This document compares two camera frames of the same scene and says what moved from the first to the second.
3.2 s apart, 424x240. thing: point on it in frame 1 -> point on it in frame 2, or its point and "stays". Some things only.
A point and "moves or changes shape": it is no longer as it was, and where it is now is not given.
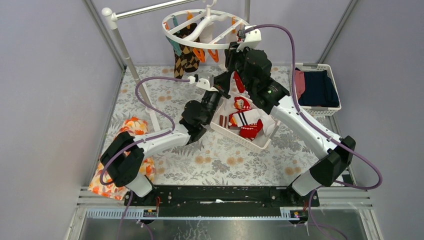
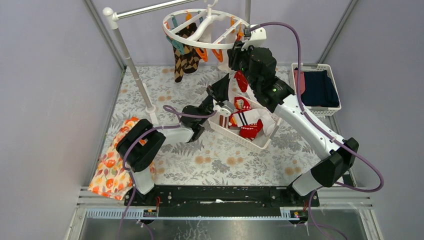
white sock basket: [237, 115] stays
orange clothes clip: [215, 56] moves or changes shape
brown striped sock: [223, 121] stays
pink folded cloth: [300, 82] stays
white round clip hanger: [207, 10] moves or changes shape
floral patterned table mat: [155, 95] stays
